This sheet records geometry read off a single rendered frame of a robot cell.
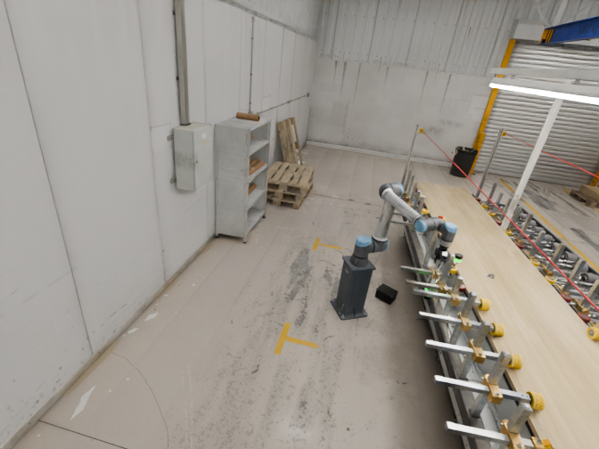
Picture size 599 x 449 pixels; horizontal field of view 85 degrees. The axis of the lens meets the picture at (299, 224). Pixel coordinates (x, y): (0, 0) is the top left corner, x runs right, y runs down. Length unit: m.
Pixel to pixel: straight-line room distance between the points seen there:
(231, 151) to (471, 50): 7.59
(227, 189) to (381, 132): 6.68
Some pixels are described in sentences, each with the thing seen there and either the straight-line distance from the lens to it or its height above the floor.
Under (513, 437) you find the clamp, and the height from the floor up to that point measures 0.97.
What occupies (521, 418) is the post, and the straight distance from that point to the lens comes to 1.90.
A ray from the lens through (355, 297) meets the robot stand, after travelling 3.46.
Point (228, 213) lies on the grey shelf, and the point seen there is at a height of 0.41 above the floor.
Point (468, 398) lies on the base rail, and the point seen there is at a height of 0.70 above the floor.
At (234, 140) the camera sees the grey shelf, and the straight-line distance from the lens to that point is 4.13.
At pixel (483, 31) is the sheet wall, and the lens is 10.43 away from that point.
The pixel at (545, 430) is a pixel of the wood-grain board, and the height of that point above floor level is 0.90.
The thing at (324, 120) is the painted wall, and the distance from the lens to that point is 10.29.
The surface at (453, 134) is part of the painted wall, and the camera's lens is 10.46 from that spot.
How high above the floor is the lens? 2.35
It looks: 27 degrees down
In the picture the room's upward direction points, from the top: 7 degrees clockwise
